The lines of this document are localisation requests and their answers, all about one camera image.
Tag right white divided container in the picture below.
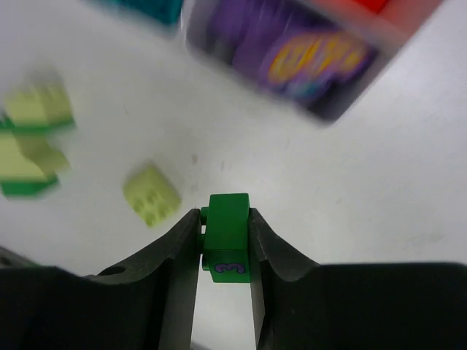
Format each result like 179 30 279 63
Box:
185 1 440 123

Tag lime square lego brick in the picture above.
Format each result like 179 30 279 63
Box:
123 164 181 228

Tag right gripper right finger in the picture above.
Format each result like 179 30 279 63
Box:
248 209 466 349

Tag orange round lego piece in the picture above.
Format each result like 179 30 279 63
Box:
348 0 407 22

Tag teal rounded lego brick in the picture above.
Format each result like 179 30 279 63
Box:
97 0 184 26

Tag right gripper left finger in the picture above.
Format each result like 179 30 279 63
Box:
1 209 201 349

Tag purple curved lego brick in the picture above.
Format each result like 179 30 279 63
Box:
232 21 377 105

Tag dark green lego brick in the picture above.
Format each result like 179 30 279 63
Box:
200 193 251 284

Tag green and lime lego cluster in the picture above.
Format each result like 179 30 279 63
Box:
1 79 74 198

